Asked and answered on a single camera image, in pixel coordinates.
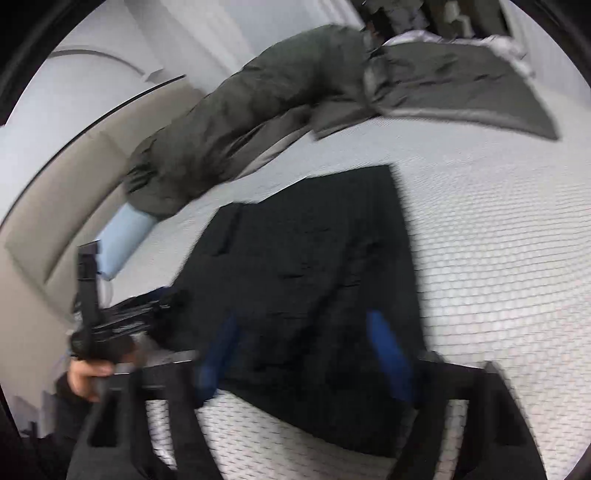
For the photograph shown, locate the dark grey duvet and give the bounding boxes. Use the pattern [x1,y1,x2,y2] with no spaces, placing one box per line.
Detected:
[123,25,559,219]

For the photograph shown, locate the beige upholstered headboard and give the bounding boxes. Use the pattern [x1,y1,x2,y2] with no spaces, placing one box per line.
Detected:
[0,75,205,379]

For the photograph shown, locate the black pants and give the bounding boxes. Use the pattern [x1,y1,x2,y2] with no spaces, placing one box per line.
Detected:
[156,165,425,458]

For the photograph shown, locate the person's left hand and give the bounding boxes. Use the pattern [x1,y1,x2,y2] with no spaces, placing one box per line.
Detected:
[56,345,139,403]

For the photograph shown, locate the light blue bolster pillow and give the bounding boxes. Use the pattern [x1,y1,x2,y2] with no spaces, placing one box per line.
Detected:
[95,203,158,280]

